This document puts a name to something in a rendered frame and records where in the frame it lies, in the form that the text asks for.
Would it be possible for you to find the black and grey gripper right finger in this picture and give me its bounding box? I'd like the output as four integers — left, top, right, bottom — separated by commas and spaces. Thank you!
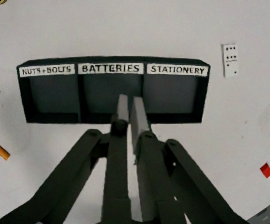
130, 97, 250, 224

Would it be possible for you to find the red and white eraser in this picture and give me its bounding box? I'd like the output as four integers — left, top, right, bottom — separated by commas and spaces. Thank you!
260, 163, 270, 181

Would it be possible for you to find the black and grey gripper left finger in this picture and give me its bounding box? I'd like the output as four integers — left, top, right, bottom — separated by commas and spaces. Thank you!
0, 94, 132, 224

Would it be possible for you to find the white domino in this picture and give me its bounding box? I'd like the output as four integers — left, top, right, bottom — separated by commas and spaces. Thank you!
221, 43, 239, 78

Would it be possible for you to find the dark grey three-compartment bin rack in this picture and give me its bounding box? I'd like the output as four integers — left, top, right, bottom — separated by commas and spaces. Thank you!
16, 56, 211, 124

